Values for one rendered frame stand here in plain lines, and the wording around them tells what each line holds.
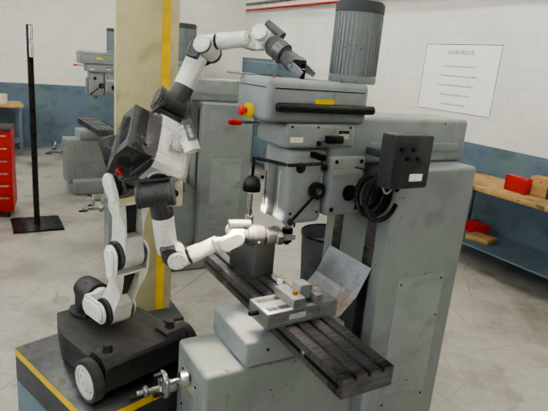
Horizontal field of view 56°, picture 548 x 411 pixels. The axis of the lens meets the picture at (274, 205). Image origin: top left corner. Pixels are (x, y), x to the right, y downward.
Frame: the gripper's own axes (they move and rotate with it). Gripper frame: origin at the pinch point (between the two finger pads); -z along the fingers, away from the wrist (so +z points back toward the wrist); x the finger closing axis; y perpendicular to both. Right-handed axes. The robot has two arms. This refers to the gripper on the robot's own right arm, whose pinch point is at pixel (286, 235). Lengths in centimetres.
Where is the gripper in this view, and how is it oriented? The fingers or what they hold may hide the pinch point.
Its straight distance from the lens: 222.8
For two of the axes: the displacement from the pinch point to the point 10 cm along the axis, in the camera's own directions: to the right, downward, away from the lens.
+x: -2.5, -2.8, 9.3
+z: -9.6, -0.2, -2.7
